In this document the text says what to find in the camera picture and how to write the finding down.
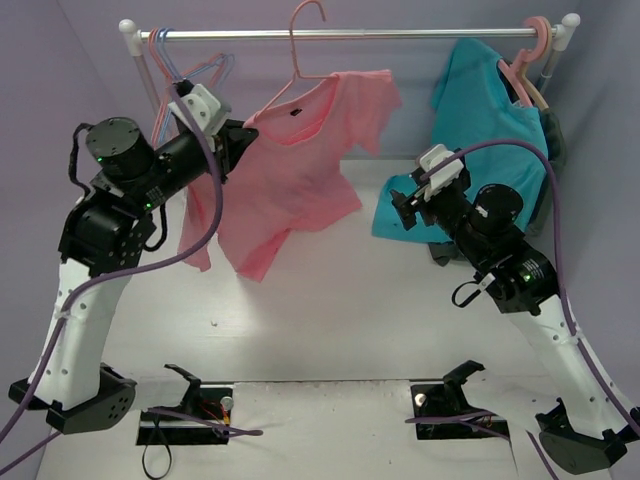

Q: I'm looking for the pink t shirt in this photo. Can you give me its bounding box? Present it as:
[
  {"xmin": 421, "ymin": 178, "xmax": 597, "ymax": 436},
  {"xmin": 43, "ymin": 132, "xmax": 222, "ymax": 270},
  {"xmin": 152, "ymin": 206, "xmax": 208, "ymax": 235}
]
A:
[{"xmin": 178, "ymin": 69, "xmax": 404, "ymax": 285}]

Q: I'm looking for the pink wire hanger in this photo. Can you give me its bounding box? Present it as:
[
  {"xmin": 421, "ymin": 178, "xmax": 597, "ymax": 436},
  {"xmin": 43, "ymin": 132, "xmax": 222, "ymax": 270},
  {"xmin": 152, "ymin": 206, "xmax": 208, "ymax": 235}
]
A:
[
  {"xmin": 148, "ymin": 27, "xmax": 226, "ymax": 144},
  {"xmin": 254, "ymin": 0, "xmax": 335, "ymax": 121}
]

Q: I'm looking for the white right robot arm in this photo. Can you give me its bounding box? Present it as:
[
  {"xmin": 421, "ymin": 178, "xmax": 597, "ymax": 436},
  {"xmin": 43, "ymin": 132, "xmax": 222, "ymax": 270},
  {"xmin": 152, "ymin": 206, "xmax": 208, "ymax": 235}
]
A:
[{"xmin": 391, "ymin": 172, "xmax": 639, "ymax": 475}]

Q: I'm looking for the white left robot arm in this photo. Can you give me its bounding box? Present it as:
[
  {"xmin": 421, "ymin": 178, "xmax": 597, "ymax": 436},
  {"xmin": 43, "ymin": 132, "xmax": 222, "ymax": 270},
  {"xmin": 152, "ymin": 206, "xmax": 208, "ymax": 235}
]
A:
[{"xmin": 9, "ymin": 117, "xmax": 208, "ymax": 435}]

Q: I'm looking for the teal t shirt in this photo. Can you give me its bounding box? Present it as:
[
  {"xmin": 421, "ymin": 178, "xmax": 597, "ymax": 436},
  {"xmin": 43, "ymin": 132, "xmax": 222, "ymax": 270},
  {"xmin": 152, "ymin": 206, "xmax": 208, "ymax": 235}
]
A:
[{"xmin": 370, "ymin": 38, "xmax": 550, "ymax": 246}]

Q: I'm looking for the thick beige hanger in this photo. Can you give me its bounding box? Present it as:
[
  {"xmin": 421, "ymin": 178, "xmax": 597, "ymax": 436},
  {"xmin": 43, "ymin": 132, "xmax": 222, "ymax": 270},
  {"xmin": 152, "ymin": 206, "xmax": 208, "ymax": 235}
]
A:
[{"xmin": 517, "ymin": 16, "xmax": 553, "ymax": 110}]

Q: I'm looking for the thick pink hanger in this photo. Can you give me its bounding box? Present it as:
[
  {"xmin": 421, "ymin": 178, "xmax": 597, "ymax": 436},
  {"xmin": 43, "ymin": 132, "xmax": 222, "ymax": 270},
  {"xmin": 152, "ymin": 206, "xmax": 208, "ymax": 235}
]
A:
[{"xmin": 498, "ymin": 16, "xmax": 552, "ymax": 107}]

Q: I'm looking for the dark green garment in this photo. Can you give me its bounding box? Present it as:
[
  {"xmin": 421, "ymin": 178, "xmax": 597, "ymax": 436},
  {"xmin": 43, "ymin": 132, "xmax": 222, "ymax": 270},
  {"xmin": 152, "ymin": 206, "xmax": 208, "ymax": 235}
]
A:
[{"xmin": 428, "ymin": 107, "xmax": 568, "ymax": 266}]

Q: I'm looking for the silver clothes rack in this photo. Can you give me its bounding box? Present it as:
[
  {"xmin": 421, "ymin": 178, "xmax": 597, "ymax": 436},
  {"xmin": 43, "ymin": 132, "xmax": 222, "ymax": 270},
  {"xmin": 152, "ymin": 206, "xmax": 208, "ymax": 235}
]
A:
[{"xmin": 118, "ymin": 13, "xmax": 581, "ymax": 113}]

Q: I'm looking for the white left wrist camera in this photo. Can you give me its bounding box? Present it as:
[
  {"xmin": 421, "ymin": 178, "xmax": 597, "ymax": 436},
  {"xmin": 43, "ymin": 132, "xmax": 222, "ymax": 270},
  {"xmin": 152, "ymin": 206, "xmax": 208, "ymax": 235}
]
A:
[{"xmin": 175, "ymin": 80, "xmax": 232, "ymax": 137}]

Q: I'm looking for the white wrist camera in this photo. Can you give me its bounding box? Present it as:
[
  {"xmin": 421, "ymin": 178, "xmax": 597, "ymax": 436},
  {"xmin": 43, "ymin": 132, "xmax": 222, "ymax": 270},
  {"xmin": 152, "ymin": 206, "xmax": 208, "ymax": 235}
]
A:
[
  {"xmin": 416, "ymin": 144, "xmax": 466, "ymax": 201},
  {"xmin": 175, "ymin": 80, "xmax": 232, "ymax": 137}
]

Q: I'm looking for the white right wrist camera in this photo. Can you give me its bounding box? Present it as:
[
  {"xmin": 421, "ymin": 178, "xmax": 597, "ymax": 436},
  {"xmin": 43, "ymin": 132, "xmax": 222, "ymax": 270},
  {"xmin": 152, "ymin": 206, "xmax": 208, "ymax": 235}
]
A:
[{"xmin": 416, "ymin": 144, "xmax": 466, "ymax": 201}]

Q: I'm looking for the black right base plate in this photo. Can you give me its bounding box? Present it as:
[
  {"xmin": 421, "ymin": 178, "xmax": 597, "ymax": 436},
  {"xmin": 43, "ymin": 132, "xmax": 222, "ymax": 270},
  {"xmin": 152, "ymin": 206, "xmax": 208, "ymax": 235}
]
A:
[{"xmin": 410, "ymin": 382, "xmax": 510, "ymax": 441}]

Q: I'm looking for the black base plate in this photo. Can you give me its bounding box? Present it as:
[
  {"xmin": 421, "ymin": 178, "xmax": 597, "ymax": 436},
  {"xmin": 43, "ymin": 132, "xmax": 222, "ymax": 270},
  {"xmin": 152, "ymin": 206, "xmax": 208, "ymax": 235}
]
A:
[
  {"xmin": 410, "ymin": 382, "xmax": 510, "ymax": 441},
  {"xmin": 135, "ymin": 384, "xmax": 235, "ymax": 446}
]

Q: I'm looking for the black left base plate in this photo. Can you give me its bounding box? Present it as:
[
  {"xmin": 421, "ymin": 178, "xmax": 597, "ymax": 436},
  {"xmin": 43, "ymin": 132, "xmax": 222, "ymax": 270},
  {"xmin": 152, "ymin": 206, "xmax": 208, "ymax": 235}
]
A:
[{"xmin": 135, "ymin": 384, "xmax": 235, "ymax": 446}]

